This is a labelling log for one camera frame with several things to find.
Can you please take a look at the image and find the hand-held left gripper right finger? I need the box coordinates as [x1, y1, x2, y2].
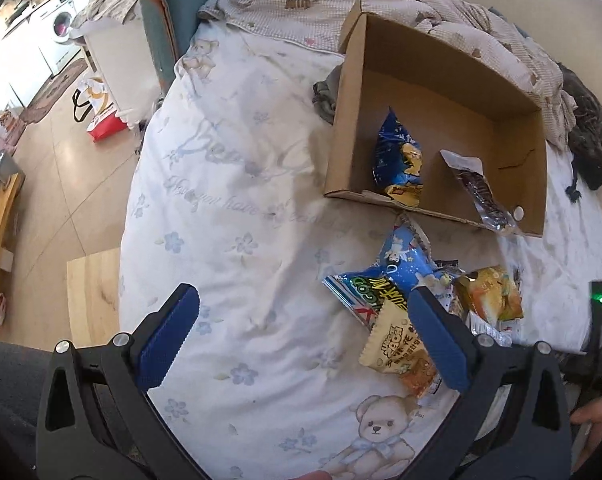
[401, 287, 574, 480]

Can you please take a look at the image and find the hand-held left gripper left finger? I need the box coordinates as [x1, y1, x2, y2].
[35, 282, 209, 480]

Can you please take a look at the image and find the beige snack packet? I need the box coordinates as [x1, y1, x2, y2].
[358, 300, 444, 401]

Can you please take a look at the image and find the orange snack packet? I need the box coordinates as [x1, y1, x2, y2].
[454, 265, 524, 323]

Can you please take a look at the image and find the brown cardboard box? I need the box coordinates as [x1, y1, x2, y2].
[322, 0, 548, 238]

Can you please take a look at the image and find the person's right hand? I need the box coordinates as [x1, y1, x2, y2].
[570, 400, 602, 428]

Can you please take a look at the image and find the clear wrapped snack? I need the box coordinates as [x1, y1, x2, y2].
[468, 312, 519, 348]

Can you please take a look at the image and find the blue green-lettered snack packet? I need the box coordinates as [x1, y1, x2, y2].
[322, 265, 417, 331]

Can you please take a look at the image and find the light blue snack packet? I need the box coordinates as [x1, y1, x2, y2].
[376, 215, 457, 301]

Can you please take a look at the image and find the light wooden board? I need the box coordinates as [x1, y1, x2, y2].
[66, 248, 122, 346]

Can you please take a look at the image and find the white floral duvet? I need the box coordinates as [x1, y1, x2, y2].
[118, 25, 602, 480]

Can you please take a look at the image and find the clear dark sausage packet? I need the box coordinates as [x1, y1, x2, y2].
[439, 149, 524, 235]

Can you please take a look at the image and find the person's leg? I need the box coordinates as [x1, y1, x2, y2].
[0, 335, 56, 480]

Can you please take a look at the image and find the dark blue snack packet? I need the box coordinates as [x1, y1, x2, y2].
[371, 106, 426, 208]

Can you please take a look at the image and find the dark patterned cloth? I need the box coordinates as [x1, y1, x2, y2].
[556, 62, 602, 204]

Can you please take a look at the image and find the red and white bag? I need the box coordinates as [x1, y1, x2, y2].
[72, 76, 126, 143]

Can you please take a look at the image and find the grey cloth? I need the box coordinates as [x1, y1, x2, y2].
[312, 65, 344, 123]

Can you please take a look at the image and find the patterned rug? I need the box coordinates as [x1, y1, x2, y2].
[18, 57, 89, 123]

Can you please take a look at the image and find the white storage cabinet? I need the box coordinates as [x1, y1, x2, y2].
[83, 22, 164, 121]

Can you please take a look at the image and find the white washing machine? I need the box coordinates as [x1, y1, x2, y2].
[31, 0, 79, 43]

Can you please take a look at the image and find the teal cushion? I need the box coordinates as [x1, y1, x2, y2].
[132, 0, 227, 96]

